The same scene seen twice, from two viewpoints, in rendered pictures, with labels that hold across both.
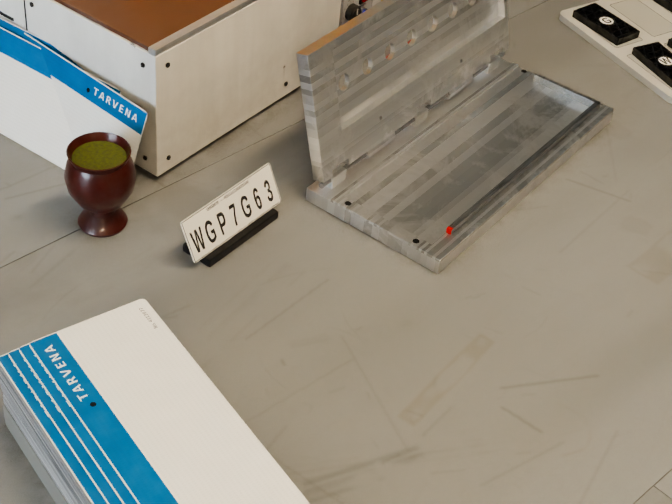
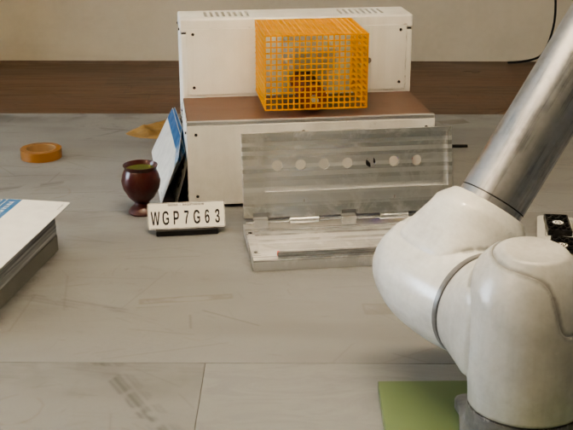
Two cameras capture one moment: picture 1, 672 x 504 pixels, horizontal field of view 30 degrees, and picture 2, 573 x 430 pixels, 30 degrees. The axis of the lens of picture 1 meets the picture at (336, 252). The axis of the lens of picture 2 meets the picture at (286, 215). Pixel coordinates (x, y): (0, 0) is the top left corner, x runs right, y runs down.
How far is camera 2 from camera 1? 159 cm
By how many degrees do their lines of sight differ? 46
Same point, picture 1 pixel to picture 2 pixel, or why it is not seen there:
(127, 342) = (39, 209)
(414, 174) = (305, 235)
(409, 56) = (344, 174)
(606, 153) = not seen: hidden behind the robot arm
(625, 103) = not seen: hidden behind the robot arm
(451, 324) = (224, 287)
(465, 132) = (367, 232)
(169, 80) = (198, 145)
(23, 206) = (122, 200)
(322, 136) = (246, 188)
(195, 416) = (20, 231)
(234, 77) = not seen: hidden behind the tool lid
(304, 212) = (234, 235)
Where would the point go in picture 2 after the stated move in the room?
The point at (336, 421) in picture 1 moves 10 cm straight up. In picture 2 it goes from (111, 290) to (108, 240)
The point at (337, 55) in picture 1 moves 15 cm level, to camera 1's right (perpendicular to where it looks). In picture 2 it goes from (273, 147) to (323, 163)
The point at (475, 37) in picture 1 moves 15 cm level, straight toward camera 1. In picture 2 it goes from (412, 185) to (355, 200)
